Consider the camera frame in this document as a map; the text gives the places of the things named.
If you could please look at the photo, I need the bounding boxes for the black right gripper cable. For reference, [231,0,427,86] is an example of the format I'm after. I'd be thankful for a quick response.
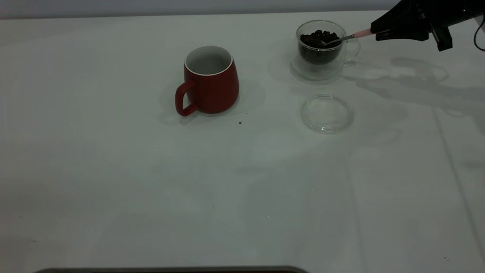
[473,14,485,52]

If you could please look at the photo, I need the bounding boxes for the red ceramic mug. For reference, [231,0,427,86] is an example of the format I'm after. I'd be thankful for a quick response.
[175,45,240,117]

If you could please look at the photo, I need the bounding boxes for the clear round glass dish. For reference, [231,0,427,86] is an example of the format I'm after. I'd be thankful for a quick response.
[300,93,355,134]

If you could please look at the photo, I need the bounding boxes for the clear glass cup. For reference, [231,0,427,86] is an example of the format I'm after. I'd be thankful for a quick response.
[296,20,361,73]

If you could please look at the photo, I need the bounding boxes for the metal spoon with pink handle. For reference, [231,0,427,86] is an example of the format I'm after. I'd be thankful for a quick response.
[324,28,375,47]

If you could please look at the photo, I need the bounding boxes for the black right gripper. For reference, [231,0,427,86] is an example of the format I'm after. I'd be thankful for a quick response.
[370,0,485,52]

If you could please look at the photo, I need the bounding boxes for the dark coffee beans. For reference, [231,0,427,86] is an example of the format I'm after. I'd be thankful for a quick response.
[299,30,342,64]

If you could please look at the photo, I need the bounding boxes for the clear glass saucer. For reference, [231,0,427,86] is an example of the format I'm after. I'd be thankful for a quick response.
[290,56,344,81]

